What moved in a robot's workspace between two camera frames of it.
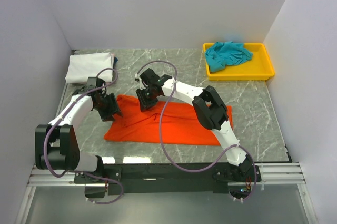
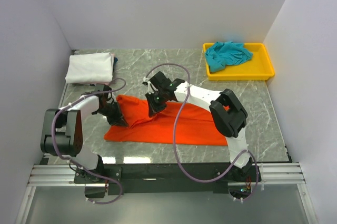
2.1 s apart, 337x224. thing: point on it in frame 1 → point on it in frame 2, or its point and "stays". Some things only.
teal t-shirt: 222,54 stays
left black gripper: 107,116 → 118,119
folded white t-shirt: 82,66 stays
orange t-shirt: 180,124 stays
